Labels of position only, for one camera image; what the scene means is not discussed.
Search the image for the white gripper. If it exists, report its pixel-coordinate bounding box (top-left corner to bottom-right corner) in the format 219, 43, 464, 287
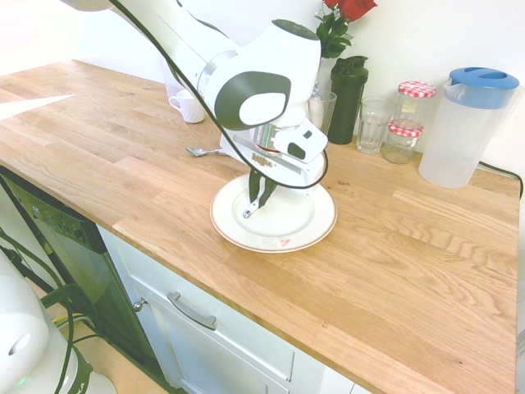
219, 131, 325, 210

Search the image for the white plate with gold rim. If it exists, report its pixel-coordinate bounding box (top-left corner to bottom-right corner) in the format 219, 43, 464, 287
209, 174, 339, 254

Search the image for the white ribbed mug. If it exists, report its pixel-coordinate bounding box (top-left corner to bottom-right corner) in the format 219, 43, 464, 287
168, 89, 206, 124

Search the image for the dark green shaker bottle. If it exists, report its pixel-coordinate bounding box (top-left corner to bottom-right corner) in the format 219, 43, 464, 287
329, 55, 369, 145

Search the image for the ribbed glass tumbler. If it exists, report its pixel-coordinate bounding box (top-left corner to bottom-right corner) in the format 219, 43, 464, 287
355, 95, 397, 155

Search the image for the white ceramic vase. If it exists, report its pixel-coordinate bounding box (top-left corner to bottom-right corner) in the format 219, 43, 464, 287
315, 57, 334, 94

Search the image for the small jar with gingham lid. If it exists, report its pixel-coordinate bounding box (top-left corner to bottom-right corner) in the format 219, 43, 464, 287
383, 118, 424, 165

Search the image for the red roses bunch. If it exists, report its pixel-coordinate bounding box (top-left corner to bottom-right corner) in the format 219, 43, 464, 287
314, 0, 378, 59

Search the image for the tall jar with gingham lid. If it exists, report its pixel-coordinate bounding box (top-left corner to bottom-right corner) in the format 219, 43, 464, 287
396, 80, 438, 128

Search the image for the dark dishwasher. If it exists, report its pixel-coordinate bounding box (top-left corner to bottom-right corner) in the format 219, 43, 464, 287
0, 166, 159, 370

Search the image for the frosted pitcher with blue lid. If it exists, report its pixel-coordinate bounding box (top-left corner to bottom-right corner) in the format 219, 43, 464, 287
417, 66, 522, 190

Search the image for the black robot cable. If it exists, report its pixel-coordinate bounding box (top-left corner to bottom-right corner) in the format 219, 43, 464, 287
108, 0, 330, 190

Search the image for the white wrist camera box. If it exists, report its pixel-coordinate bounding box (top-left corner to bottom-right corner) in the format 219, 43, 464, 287
273, 118, 329, 163

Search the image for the white-handled steel spoon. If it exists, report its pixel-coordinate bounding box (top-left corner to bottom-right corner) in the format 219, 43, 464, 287
185, 146, 231, 158

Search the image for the metal drawer handle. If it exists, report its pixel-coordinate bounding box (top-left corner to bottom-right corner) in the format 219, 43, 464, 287
167, 291, 217, 331

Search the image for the white drawer with metal handle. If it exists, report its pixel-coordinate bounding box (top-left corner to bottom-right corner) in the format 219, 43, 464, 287
96, 223, 358, 394

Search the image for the black power cord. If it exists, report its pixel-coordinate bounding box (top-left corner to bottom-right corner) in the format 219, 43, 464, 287
477, 161, 524, 184

